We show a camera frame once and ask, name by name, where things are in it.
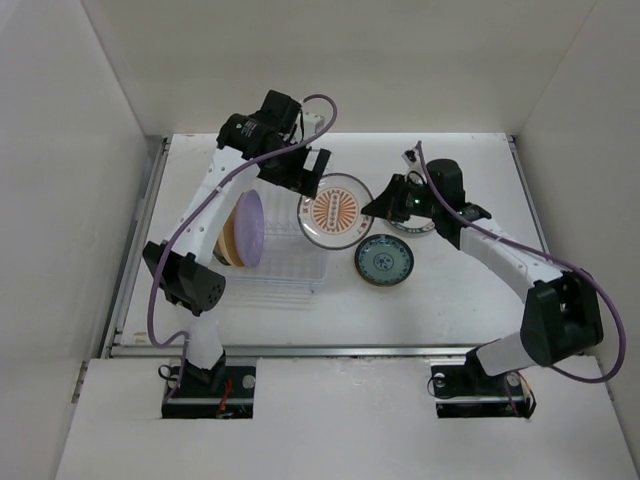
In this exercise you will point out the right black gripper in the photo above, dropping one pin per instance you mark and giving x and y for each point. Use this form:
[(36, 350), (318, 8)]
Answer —
[(389, 203)]

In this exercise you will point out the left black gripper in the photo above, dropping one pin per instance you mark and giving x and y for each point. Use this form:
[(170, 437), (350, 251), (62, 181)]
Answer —
[(299, 180)]

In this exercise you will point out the white plate dark lettered rim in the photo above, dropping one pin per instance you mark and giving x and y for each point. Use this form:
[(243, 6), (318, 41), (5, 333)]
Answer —
[(415, 227)]

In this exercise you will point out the purple rimmed patterned plate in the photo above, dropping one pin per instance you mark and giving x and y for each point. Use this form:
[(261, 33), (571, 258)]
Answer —
[(333, 219)]

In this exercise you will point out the dark green rimmed plate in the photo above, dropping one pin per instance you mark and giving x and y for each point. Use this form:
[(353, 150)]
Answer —
[(384, 260)]

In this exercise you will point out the plain purple plate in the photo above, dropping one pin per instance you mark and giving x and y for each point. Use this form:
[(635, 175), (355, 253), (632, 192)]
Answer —
[(249, 228)]

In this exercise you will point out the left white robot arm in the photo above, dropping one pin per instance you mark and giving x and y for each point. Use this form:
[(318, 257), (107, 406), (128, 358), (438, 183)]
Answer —
[(262, 145)]

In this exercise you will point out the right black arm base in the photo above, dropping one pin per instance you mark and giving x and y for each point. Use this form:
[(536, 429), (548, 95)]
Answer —
[(460, 395)]

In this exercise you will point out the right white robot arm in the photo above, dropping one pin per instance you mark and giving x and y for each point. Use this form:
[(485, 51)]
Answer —
[(561, 313)]

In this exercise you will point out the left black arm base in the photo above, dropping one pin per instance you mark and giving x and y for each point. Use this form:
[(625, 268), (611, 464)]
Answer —
[(224, 393)]

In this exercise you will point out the beige orange plate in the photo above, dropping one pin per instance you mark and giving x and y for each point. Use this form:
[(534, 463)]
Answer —
[(226, 244)]

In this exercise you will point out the white wire dish rack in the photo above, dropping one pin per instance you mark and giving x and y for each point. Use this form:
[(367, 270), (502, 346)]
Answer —
[(289, 258)]

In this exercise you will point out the aluminium table front rail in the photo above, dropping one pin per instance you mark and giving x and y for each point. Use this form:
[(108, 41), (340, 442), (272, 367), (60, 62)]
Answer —
[(301, 351)]

